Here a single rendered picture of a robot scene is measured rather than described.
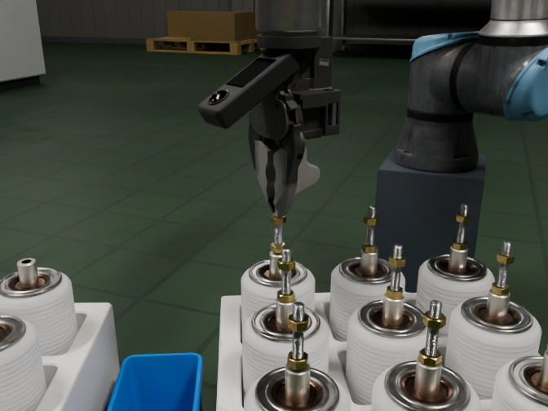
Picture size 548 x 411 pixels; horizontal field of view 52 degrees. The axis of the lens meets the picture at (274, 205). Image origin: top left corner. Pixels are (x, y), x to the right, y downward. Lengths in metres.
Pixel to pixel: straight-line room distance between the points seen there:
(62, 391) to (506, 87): 0.72
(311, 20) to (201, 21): 6.18
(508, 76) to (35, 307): 0.72
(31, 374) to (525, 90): 0.74
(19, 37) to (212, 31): 2.86
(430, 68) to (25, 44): 3.72
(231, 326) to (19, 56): 3.79
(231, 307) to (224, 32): 5.98
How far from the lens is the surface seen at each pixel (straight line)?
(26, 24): 4.48
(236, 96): 0.60
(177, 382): 0.84
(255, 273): 0.72
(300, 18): 0.62
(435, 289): 0.75
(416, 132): 1.03
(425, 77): 1.01
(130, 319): 1.15
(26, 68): 4.45
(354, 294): 0.71
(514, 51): 0.92
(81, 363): 0.73
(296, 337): 0.49
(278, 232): 0.70
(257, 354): 0.60
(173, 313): 1.15
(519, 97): 0.91
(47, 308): 0.74
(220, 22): 6.69
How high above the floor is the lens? 0.58
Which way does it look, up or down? 20 degrees down
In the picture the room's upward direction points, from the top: straight up
